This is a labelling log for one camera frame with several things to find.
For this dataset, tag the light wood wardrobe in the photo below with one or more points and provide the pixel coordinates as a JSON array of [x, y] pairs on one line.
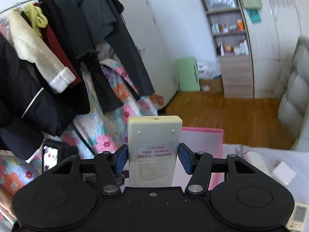
[[273, 35]]

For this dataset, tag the teal wall organizer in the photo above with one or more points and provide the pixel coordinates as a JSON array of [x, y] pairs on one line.
[[254, 15]]

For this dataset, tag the cream fleece-cuff jacket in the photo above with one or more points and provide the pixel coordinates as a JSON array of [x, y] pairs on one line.
[[29, 46]]

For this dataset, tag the floral quilt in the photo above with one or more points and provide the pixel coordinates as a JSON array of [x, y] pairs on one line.
[[97, 130]]

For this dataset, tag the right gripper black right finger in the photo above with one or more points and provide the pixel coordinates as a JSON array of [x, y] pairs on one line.
[[199, 166]]

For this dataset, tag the cardboard box on floor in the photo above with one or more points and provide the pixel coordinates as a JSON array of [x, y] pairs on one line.
[[212, 86]]

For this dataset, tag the white door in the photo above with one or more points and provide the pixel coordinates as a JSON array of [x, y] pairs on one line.
[[141, 25]]

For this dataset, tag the grey puffer jacket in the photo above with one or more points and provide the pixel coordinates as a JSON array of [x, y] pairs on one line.
[[292, 91]]

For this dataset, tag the white cloth with guitar print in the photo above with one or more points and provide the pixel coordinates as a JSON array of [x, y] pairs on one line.
[[263, 189]]

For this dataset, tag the pink cardboard box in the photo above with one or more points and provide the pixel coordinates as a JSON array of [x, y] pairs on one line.
[[198, 142]]

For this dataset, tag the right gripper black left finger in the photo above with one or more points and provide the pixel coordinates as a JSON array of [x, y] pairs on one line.
[[109, 168]]

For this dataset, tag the cream AC remote control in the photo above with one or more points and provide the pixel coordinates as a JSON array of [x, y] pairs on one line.
[[153, 143]]

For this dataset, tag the cream rounded remote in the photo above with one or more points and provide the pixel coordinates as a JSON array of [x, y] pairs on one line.
[[298, 218]]

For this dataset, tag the white adapter at back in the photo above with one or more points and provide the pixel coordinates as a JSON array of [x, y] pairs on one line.
[[283, 173]]

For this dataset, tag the wooden shelf cabinet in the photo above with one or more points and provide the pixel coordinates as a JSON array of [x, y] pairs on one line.
[[231, 41]]

